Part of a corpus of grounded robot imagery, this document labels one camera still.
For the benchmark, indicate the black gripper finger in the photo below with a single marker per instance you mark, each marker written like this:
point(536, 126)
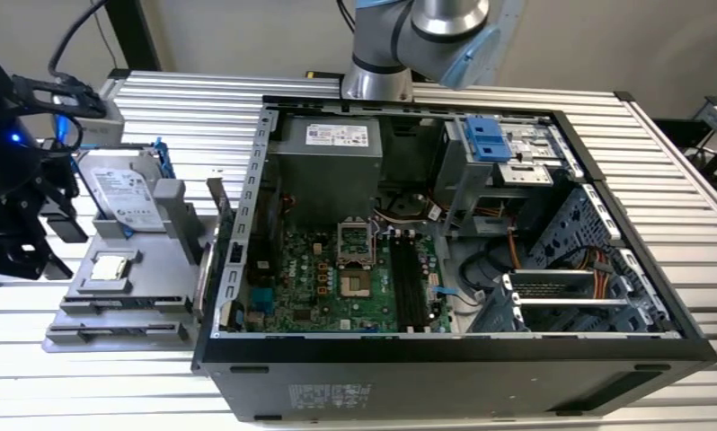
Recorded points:
point(62, 206)
point(5, 256)

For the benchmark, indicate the blue disk carrier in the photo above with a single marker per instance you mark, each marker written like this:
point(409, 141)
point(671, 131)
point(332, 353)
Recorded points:
point(166, 161)

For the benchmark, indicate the metal disk bay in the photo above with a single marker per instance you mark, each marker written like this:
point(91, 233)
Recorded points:
point(551, 283)

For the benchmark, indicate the black cooling fan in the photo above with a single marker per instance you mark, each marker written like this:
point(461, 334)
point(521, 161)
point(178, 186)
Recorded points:
point(407, 204)

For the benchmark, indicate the black upright post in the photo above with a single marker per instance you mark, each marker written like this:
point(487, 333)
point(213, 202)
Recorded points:
point(134, 36)

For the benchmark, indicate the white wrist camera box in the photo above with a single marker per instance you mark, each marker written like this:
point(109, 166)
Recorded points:
point(103, 128)

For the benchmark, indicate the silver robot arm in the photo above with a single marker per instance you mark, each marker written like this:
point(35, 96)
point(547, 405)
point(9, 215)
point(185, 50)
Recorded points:
point(437, 31)

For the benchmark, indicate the blue expansion slot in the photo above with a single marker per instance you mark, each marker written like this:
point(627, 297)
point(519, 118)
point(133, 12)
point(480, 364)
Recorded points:
point(262, 300)

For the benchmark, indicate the silver hard disk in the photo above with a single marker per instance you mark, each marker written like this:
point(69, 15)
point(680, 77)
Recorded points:
point(120, 188)

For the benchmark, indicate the grey power supply unit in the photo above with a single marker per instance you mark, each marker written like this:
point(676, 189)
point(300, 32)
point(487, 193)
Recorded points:
point(329, 179)

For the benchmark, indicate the blue drive latch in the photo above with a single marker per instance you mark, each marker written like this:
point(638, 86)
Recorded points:
point(484, 139)

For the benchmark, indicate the CPU socket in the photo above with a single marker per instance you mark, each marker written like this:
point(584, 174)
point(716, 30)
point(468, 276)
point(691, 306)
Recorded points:
point(356, 284)

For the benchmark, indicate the silver CPU chip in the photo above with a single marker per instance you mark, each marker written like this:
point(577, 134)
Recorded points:
point(110, 268)

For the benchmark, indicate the yellow black plug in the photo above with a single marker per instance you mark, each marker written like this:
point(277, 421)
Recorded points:
point(320, 74)

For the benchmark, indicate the grey metal drive cage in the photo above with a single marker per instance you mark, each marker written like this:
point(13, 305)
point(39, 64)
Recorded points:
point(461, 193)

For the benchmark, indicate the black PC case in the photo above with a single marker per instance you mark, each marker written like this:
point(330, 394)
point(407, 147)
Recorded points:
point(395, 386)

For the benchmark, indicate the grey parts rack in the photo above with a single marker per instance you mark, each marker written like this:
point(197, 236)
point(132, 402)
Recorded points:
point(156, 269)

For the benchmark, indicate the green motherboard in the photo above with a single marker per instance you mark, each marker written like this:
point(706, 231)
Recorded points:
point(310, 287)

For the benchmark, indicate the black RAM stick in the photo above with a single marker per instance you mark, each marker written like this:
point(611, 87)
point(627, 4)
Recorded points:
point(120, 331)
point(128, 306)

